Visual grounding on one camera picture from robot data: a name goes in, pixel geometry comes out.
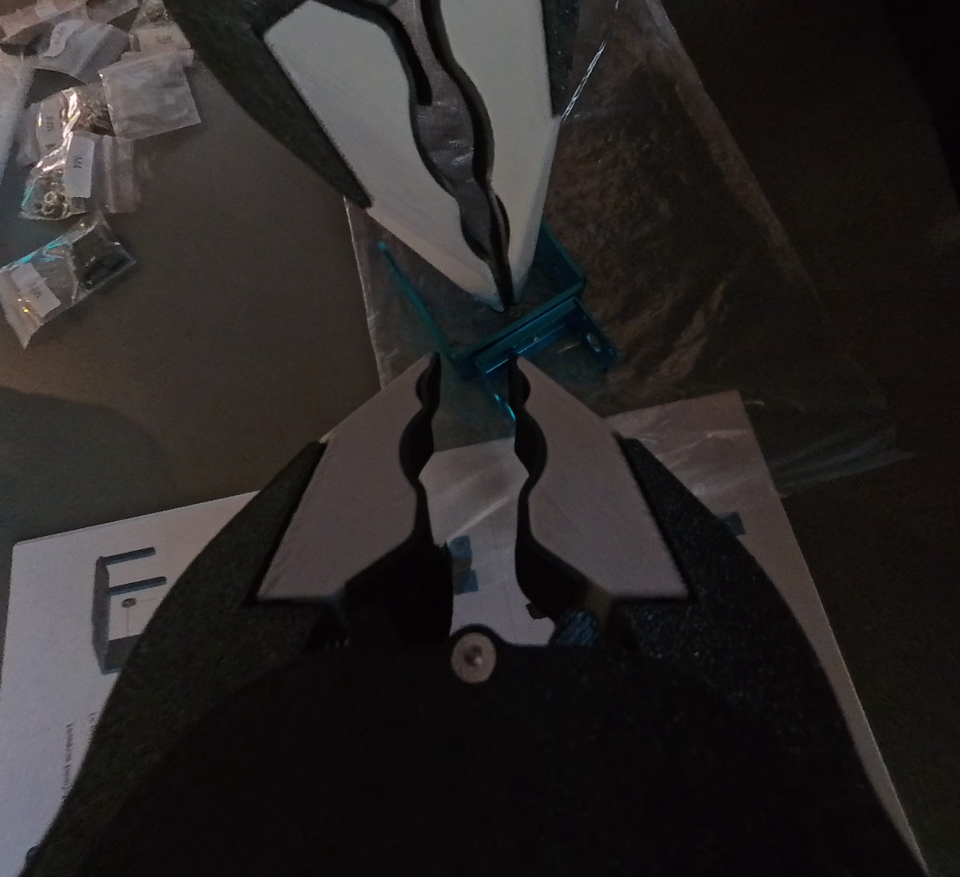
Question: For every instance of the small blue flanged metal bracket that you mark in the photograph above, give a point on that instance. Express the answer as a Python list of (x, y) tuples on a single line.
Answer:
[(525, 350)]

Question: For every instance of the white paper under plate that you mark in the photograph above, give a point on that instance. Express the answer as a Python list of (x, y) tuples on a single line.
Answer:
[(9, 119)]

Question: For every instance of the large blue metal U bracket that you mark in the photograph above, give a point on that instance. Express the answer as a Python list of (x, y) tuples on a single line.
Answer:
[(566, 269)]

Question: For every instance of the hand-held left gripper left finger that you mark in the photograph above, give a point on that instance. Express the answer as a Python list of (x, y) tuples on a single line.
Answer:
[(345, 524)]

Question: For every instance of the white printed instruction sheet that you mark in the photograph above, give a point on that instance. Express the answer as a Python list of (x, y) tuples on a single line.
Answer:
[(60, 629)]

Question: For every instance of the clear plastic bag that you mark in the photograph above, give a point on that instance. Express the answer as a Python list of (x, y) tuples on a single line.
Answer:
[(675, 217)]

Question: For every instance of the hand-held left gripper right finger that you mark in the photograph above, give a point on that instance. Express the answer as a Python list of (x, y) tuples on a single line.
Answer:
[(600, 517)]

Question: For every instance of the pile of small screw bags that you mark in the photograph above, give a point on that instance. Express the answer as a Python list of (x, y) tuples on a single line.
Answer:
[(150, 89)]

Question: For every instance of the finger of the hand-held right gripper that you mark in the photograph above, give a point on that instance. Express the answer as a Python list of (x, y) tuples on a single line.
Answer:
[(502, 67), (352, 119)]

